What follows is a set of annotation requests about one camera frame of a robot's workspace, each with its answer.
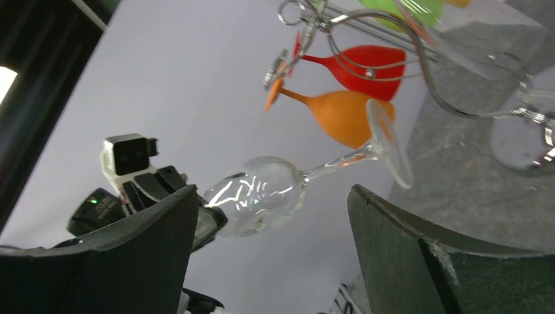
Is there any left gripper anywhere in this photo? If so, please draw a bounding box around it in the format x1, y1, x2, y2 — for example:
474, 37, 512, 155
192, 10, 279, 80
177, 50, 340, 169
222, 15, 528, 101
121, 166, 228, 252

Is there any chrome wine glass rack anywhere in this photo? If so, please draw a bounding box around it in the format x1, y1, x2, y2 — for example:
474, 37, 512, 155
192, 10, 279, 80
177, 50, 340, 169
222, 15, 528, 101
264, 1, 554, 173

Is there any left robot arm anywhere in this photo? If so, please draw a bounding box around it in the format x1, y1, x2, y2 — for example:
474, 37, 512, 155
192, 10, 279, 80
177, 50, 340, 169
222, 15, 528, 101
67, 166, 228, 252

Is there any red wine glass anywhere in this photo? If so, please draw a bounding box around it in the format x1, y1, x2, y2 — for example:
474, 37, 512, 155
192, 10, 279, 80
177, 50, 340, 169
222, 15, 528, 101
301, 44, 406, 101

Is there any orange wine glass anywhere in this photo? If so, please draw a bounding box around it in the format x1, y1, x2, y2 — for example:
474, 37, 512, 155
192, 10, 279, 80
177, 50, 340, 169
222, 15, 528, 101
264, 78, 396, 149

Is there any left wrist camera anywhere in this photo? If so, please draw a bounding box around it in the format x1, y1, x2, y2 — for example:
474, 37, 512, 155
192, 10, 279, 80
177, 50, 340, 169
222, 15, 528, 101
99, 133, 158, 194

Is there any green wine glass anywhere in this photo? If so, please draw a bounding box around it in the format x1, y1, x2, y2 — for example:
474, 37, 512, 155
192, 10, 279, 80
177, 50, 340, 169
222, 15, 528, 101
357, 0, 445, 31

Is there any yellow wine glass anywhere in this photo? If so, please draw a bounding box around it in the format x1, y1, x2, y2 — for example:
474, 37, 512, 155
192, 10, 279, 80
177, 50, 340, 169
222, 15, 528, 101
441, 0, 472, 9

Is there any clear wine glass front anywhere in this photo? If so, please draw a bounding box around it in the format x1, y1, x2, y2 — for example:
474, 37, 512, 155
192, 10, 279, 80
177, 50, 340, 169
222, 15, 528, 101
203, 100, 414, 237

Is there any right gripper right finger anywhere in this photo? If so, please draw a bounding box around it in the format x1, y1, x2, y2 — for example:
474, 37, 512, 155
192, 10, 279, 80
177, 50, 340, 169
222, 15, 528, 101
347, 184, 554, 313

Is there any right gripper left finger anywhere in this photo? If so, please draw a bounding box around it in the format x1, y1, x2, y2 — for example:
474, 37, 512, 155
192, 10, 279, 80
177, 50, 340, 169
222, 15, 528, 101
1, 185, 198, 313

